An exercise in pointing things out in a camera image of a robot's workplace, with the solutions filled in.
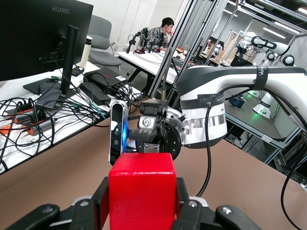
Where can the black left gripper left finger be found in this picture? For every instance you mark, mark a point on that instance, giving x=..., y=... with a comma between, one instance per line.
x=72, y=215

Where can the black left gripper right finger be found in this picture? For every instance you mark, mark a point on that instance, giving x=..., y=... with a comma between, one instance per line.
x=199, y=215

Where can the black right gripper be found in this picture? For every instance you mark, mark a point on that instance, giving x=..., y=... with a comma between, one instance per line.
x=148, y=127

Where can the red wooden block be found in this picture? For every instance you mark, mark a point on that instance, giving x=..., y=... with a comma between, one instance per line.
x=141, y=191

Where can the white robot base green light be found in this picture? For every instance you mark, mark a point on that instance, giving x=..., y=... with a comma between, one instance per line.
x=262, y=106

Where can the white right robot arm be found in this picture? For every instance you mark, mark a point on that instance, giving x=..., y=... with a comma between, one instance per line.
x=216, y=124

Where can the small black desktop robot arm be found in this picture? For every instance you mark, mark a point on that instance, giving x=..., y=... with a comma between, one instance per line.
x=134, y=39

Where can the black power brick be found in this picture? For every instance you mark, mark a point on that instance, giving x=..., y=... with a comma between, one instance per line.
x=96, y=94

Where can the white work desk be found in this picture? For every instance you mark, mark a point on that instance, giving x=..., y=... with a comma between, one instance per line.
x=148, y=64

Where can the black laptop red logo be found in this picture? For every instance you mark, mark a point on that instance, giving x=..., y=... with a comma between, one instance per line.
x=105, y=76

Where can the seated person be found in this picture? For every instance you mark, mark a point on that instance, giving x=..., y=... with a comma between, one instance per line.
x=158, y=36

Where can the orange grey power strip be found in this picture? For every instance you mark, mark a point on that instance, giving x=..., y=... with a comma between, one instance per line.
x=38, y=125
x=21, y=110

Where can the white bottle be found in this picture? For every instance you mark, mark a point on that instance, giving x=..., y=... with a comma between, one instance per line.
x=85, y=52

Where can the grey office chair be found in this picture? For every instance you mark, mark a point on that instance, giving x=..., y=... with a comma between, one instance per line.
x=100, y=36

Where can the grey workbench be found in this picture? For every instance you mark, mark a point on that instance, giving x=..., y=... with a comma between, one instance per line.
x=251, y=122

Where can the grey flat dock box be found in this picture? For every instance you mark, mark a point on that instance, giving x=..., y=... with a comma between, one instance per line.
x=49, y=99

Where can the black monitor stand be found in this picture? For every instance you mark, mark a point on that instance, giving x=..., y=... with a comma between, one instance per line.
x=69, y=60

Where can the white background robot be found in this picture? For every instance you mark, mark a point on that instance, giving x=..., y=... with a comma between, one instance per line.
x=275, y=46

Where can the black Huawei monitor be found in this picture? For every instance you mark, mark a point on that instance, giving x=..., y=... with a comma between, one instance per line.
x=28, y=36

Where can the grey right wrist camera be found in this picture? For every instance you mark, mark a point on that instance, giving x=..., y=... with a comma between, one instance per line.
x=118, y=134

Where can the aluminium frame post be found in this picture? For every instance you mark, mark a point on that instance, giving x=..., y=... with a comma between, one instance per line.
x=163, y=60

